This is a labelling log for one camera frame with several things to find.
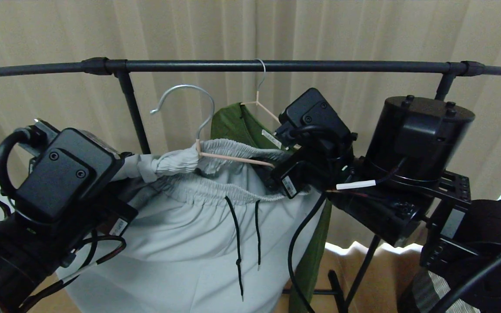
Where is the pale grey garment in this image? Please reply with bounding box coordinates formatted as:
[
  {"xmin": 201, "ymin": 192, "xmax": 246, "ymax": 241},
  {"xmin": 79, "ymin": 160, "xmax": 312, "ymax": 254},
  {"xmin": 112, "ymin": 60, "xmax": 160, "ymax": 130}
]
[{"xmin": 56, "ymin": 138, "xmax": 326, "ymax": 313}]

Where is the green printed T-shirt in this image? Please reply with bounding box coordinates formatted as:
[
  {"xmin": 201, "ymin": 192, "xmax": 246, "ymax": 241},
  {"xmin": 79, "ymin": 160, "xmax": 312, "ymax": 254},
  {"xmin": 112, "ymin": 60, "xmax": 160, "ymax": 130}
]
[{"xmin": 210, "ymin": 102, "xmax": 333, "ymax": 313}]

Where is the pink clothes hanger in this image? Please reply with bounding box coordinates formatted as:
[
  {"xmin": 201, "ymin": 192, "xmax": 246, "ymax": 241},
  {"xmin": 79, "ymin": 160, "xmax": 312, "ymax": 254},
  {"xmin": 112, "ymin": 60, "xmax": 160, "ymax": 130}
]
[
  {"xmin": 240, "ymin": 59, "xmax": 293, "ymax": 151},
  {"xmin": 149, "ymin": 83, "xmax": 276, "ymax": 169}
]

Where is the white laundry basket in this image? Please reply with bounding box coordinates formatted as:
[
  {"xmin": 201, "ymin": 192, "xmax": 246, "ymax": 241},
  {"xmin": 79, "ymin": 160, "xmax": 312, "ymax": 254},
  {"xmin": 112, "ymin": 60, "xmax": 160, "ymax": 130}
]
[{"xmin": 397, "ymin": 266, "xmax": 482, "ymax": 313}]

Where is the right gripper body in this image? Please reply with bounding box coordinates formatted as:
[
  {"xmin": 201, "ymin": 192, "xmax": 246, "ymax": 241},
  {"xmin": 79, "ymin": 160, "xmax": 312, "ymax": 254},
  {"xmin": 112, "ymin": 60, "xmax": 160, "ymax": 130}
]
[{"xmin": 271, "ymin": 151, "xmax": 434, "ymax": 249}]

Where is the black clothes rack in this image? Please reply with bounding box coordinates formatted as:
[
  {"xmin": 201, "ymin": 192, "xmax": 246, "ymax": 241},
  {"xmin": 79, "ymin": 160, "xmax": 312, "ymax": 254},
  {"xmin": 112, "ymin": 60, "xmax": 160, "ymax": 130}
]
[{"xmin": 0, "ymin": 57, "xmax": 501, "ymax": 313}]

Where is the beige curtain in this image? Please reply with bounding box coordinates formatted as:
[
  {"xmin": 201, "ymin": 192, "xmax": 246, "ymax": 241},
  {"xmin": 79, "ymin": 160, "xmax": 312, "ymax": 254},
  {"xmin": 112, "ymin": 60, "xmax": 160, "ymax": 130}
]
[{"xmin": 0, "ymin": 0, "xmax": 501, "ymax": 257}]

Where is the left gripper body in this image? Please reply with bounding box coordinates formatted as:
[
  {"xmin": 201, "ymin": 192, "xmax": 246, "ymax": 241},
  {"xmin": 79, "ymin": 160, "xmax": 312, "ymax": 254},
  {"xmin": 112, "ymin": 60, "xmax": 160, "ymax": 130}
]
[{"xmin": 54, "ymin": 197, "xmax": 140, "ymax": 264}]

